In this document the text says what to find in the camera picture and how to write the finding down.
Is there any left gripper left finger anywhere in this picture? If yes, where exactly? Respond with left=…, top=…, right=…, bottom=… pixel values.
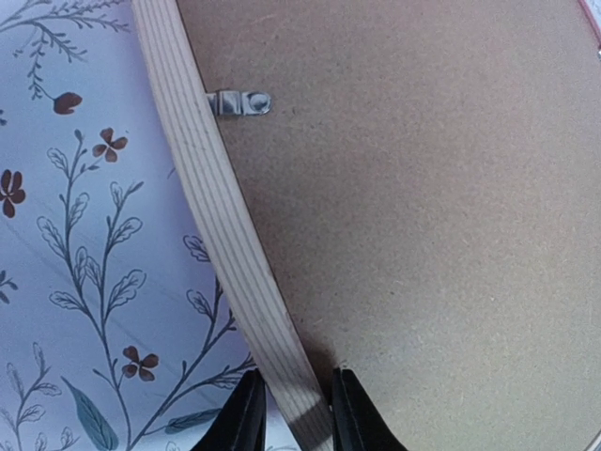
left=192, top=369, right=267, bottom=451

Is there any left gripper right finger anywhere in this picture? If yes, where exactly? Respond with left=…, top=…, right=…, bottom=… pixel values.
left=331, top=368, right=407, bottom=451

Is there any pink wooden picture frame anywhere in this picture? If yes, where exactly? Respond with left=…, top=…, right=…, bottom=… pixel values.
left=130, top=0, right=601, bottom=451

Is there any brown cardboard backing board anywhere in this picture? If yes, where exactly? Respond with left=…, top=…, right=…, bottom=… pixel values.
left=176, top=0, right=601, bottom=451

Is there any metal clip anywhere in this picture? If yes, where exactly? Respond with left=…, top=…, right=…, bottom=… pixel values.
left=207, top=90, right=272, bottom=117

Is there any floral patterned table mat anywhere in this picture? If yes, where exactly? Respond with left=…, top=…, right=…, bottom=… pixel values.
left=0, top=0, right=301, bottom=451

